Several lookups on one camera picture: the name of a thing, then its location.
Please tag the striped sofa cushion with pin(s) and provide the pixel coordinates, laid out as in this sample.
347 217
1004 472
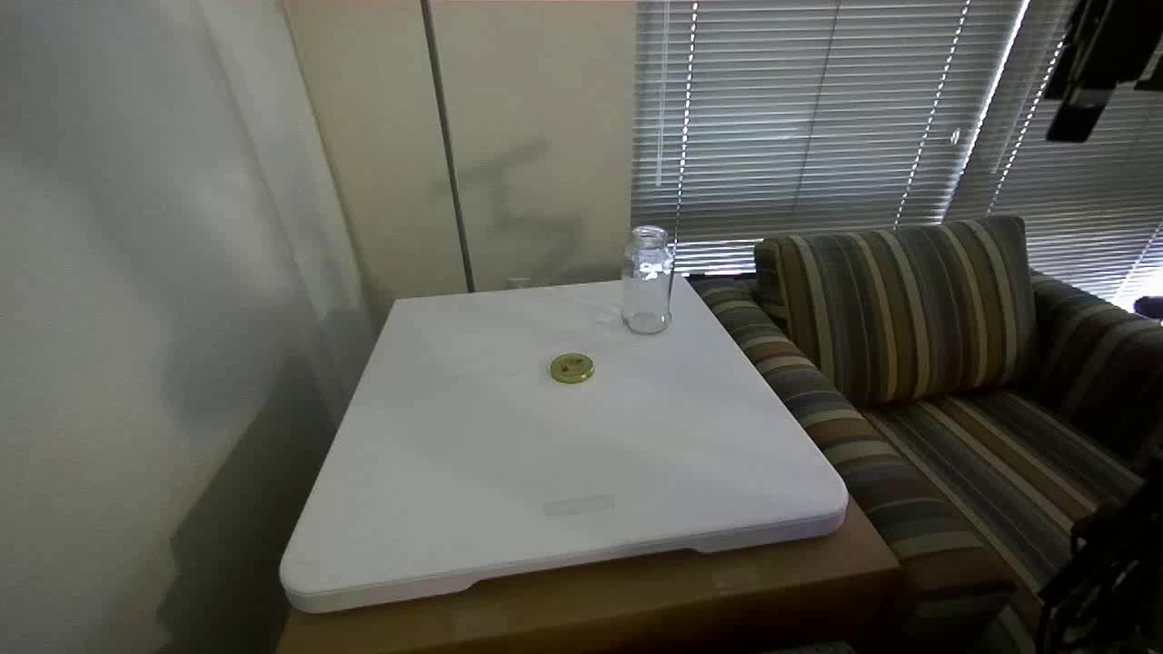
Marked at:
908 313

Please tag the grey window blinds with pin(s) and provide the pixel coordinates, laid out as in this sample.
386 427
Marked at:
864 114

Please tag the black stand lower right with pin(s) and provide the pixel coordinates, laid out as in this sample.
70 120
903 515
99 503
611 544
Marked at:
1107 596

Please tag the brown cardboard box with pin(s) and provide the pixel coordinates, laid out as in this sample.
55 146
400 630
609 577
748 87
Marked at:
691 605

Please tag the gold metal cap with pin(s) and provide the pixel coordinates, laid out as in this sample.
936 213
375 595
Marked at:
572 368

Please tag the striped sofa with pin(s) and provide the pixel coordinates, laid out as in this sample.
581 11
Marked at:
980 491

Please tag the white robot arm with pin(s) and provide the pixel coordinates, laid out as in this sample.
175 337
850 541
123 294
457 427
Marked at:
1107 45

